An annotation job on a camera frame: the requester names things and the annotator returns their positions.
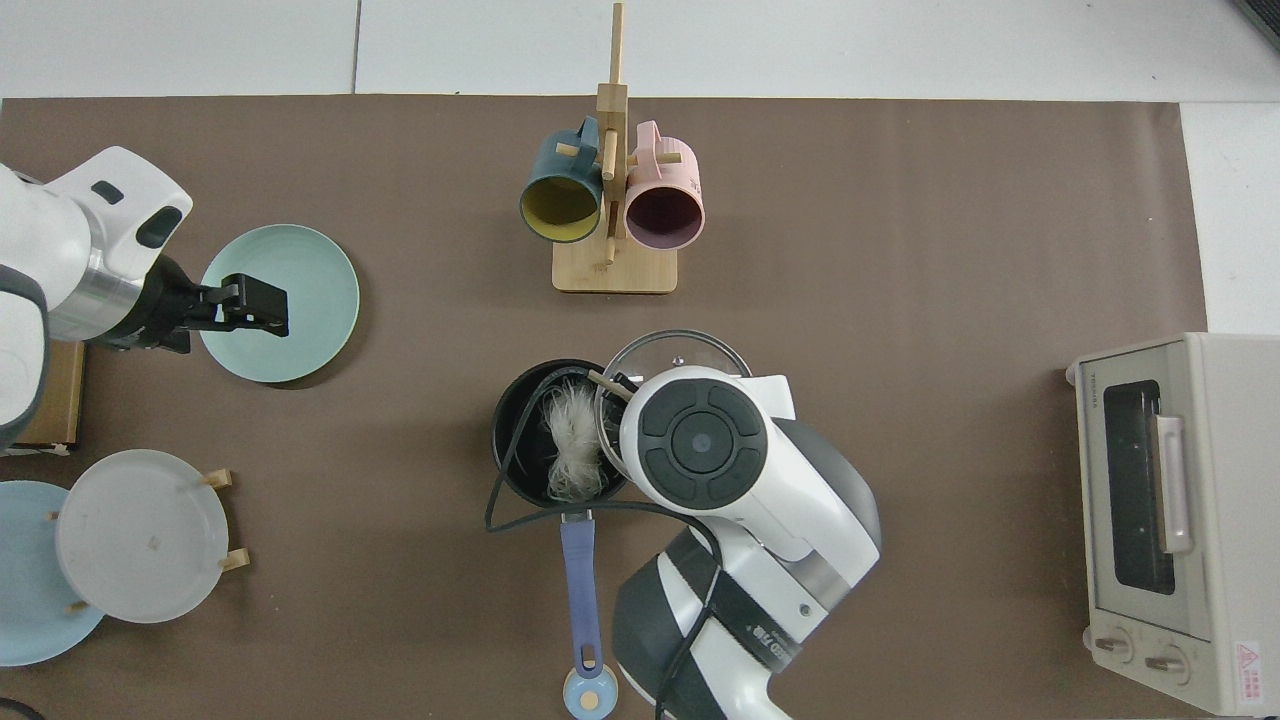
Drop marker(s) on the wooden plate rack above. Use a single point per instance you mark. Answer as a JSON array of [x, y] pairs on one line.
[[236, 560]]

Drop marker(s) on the green plate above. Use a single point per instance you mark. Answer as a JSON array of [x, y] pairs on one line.
[[320, 260]]

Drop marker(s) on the glass lid blue knob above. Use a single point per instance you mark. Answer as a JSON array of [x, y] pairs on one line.
[[680, 350]]

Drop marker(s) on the dark grey slatted panel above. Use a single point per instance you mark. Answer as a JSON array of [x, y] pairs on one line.
[[1262, 18]]

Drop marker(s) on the white plate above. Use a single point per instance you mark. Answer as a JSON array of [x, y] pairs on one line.
[[140, 540]]

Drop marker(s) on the pink ribbed cup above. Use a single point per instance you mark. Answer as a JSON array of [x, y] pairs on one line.
[[665, 215]]

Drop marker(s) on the brown table cloth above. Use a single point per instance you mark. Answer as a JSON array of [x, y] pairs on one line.
[[400, 600]]

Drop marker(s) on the white vermicelli bundle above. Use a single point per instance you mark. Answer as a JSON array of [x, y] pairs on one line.
[[575, 440]]

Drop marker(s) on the small blue round thing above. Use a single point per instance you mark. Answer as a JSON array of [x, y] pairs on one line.
[[590, 695]]

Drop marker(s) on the pale toaster oven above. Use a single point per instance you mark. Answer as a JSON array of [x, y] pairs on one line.
[[1215, 480]]

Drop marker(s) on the wooden cup stand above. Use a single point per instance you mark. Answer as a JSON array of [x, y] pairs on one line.
[[615, 270]]

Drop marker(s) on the light blue plate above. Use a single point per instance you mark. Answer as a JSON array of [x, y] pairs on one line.
[[30, 590]]

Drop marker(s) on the dark teal cup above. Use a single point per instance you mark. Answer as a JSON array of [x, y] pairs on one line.
[[560, 205]]

